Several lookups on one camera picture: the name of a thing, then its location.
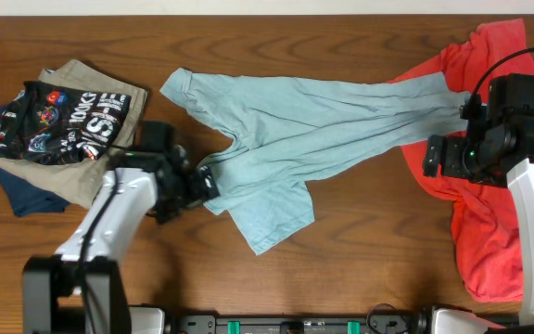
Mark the red t-shirt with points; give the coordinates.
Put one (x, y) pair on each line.
(484, 226)

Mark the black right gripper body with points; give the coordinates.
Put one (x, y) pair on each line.
(434, 155)

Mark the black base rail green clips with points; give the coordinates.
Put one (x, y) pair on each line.
(383, 318)

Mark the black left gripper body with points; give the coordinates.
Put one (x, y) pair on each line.
(197, 184)

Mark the light blue t-shirt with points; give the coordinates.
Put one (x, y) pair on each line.
(288, 131)

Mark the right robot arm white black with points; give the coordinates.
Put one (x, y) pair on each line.
(500, 155)

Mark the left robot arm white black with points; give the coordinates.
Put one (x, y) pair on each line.
(79, 288)

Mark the black printed folded shirt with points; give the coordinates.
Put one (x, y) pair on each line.
(56, 125)

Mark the navy folded garment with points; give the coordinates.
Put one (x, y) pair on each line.
(26, 199)

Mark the beige folded garment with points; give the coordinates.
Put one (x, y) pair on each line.
(79, 183)

